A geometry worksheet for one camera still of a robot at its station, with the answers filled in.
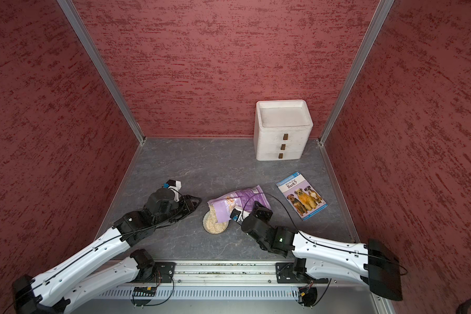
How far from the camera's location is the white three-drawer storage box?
962 millimetres

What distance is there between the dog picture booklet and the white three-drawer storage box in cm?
14

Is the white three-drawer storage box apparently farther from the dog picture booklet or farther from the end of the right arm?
the end of the right arm

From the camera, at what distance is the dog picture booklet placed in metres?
0.92
